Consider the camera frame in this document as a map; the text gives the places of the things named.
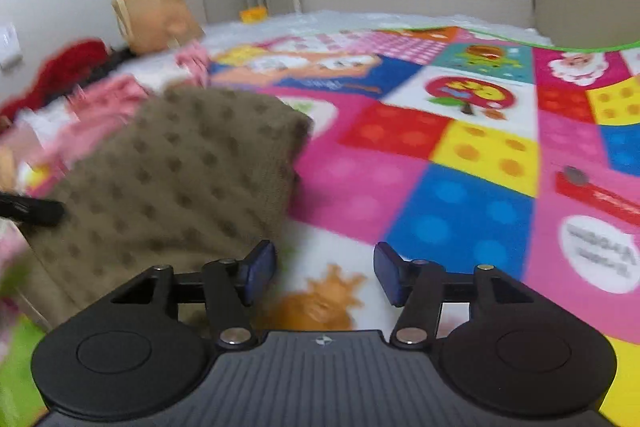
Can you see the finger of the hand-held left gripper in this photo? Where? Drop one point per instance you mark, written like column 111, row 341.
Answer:
column 35, row 209

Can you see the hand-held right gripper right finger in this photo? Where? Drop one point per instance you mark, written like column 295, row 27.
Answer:
column 391, row 269

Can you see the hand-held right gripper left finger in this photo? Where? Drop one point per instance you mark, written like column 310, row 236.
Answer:
column 260, row 268

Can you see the pink ribbed sweater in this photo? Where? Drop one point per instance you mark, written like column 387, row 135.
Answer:
column 95, row 117

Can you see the colourful cartoon play mat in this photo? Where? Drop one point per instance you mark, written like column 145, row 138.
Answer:
column 450, row 147

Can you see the red knitted garment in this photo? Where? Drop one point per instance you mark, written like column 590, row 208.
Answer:
column 65, row 67

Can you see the dark cloth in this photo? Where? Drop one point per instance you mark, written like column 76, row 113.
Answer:
column 120, row 53

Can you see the white and pink garment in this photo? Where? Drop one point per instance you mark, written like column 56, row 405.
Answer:
column 195, row 62

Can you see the brown paper bag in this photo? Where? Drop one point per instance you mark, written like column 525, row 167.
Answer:
column 155, row 17

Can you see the small orange yellow container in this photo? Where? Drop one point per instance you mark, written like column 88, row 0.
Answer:
column 253, row 14

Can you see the white wall switch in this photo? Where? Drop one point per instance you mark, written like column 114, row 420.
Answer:
column 10, row 47

